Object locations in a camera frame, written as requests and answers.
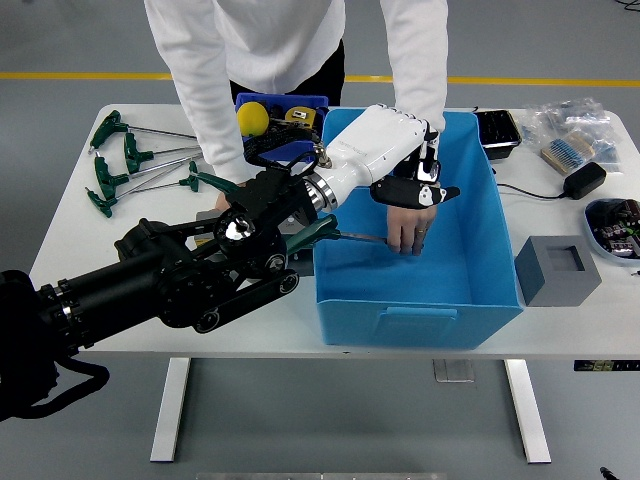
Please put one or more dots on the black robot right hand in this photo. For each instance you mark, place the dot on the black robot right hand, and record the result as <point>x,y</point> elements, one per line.
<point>607,474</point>

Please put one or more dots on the person's left hand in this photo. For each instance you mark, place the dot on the person's left hand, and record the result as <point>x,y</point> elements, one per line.
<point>410,227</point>

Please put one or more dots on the person's right hand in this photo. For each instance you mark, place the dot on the person's right hand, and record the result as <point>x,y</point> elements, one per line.
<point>222,201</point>

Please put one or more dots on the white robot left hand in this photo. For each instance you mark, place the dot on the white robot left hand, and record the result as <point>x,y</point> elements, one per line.
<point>380,145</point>

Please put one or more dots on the large light blue box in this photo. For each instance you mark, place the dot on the large light blue box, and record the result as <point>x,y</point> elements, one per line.
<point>400,280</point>

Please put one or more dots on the person's left forearm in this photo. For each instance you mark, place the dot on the person's left forearm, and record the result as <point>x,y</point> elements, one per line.
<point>420,90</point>

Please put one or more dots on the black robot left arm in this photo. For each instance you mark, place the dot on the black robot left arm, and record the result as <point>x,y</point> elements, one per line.
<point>125,280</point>

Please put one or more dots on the person's right forearm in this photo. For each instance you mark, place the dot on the person's right forearm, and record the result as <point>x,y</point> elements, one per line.
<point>215,140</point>

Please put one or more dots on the small dark blue bin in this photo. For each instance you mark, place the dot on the small dark blue bin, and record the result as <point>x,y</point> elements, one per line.
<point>320,100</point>

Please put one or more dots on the yellow tape measure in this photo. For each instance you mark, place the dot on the yellow tape measure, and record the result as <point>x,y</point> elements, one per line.
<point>300,117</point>

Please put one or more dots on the yellow lemon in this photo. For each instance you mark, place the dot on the yellow lemon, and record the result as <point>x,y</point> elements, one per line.
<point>252,119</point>

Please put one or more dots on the white table leg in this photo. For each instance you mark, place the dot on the white table leg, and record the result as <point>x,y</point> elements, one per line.
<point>527,410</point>
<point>170,410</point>

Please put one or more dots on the black table control panel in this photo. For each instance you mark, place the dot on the black table control panel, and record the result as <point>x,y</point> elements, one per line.
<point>605,365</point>

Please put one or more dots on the black plastic tray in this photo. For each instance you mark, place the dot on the black plastic tray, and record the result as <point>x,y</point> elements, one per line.
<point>497,132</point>

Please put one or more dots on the person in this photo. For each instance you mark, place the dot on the person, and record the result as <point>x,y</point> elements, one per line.
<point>280,45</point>

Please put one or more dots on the grey foam block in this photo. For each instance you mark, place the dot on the grey foam block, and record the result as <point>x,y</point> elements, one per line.
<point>560,290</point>

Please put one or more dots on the bag of blue resistor strips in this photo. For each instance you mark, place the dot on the bag of blue resistor strips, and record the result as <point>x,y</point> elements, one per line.
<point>567,152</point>

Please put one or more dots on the blue-rimmed bowl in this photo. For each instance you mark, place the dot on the blue-rimmed bowl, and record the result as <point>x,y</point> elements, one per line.
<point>590,220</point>

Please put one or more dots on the black power adapter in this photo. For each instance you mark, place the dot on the black power adapter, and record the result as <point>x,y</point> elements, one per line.
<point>585,180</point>

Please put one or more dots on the clear plastic parts bag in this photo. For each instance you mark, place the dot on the clear plastic parts bag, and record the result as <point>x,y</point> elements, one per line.
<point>565,112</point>

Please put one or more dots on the electronic components heap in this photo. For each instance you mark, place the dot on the electronic components heap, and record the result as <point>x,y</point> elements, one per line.
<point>620,230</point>

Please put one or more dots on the clear bag with blue parts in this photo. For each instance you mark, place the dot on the clear bag with blue parts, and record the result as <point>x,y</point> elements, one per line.
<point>607,147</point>

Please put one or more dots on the grey metal bracket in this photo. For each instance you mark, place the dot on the grey metal bracket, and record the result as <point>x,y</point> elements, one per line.
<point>452,371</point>

